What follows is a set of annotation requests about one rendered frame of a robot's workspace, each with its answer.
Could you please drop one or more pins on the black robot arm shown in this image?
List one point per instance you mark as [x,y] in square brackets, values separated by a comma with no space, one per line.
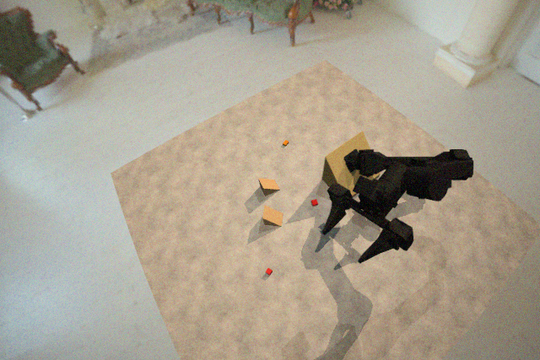
[423,177]

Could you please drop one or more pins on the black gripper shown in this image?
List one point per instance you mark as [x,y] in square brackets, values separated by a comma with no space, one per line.
[395,234]

